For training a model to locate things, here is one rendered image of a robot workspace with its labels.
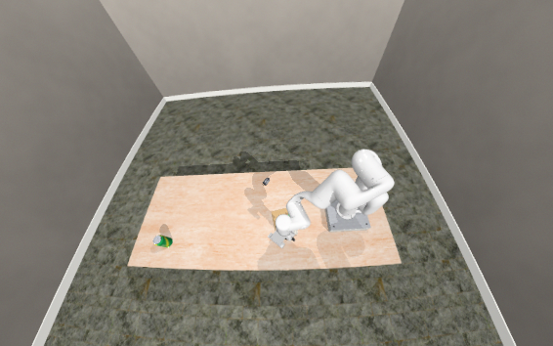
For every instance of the tan square mat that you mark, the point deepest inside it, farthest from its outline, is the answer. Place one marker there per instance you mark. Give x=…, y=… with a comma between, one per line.
x=278, y=212

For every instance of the green drink can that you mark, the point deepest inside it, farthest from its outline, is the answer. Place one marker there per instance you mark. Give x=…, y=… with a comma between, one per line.
x=162, y=241

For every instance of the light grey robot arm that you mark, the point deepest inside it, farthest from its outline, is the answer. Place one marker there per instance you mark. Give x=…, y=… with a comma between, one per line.
x=339, y=186

